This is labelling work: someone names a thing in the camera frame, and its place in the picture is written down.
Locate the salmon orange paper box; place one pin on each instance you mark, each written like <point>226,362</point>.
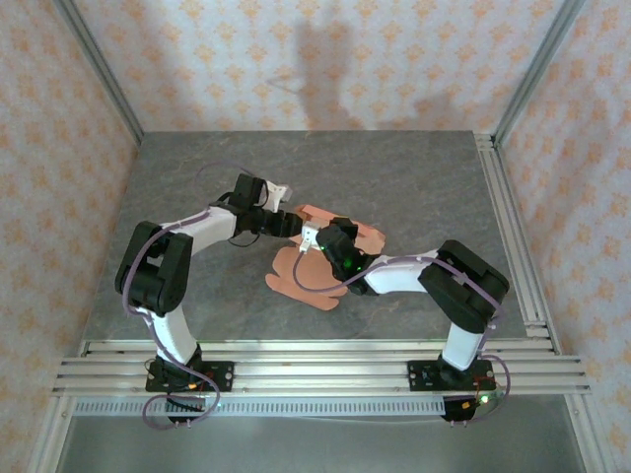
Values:
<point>296,276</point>

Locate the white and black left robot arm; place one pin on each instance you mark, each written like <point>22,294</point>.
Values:
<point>172,335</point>

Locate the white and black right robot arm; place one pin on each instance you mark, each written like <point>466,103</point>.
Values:
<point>404,276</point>

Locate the aluminium mounting rails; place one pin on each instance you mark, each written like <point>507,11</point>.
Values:
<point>320,374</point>

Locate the grey metal sheet panel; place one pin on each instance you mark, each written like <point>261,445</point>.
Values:
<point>315,446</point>

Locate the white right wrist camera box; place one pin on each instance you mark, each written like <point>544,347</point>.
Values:
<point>310,236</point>

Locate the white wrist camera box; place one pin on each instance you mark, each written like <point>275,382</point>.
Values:
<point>276,193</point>
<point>310,236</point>

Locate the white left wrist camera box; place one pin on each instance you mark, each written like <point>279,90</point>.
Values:
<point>276,193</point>

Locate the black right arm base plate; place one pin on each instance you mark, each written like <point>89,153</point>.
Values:
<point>419,377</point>

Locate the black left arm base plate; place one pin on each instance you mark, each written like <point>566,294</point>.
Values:
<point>224,377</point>

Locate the aluminium side rail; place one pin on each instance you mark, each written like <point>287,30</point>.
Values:
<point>498,197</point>

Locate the aluminium frame post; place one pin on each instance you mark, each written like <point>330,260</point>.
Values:
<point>537,64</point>
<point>98,69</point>

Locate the black electronics bracket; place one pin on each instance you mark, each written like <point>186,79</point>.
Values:
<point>185,411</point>
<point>461,414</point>

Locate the aluminium frame leg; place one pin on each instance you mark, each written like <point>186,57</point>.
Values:
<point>586,438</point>
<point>47,438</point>

